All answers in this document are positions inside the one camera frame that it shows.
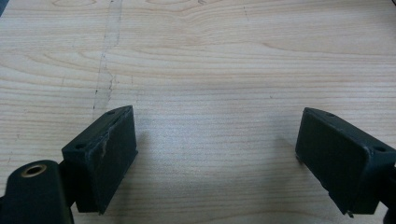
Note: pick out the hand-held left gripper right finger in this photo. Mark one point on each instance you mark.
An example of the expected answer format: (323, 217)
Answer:
(336, 155)

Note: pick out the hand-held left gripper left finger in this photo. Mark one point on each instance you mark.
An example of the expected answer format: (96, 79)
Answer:
(102, 161)

